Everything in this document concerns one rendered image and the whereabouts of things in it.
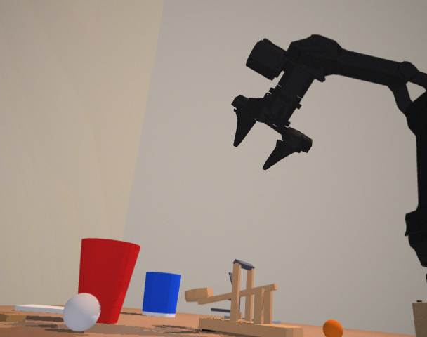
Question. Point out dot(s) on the blue mug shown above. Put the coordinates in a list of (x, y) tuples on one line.
[(161, 294)]

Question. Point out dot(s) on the red plastic cup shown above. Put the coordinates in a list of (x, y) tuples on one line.
[(105, 271)]

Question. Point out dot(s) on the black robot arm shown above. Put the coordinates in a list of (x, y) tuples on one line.
[(316, 57)]

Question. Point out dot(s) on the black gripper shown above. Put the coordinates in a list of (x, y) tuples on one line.
[(293, 140)]

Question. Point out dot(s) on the orange ball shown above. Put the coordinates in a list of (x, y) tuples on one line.
[(332, 328)]

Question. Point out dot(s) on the white ball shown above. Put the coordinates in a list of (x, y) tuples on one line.
[(81, 312)]

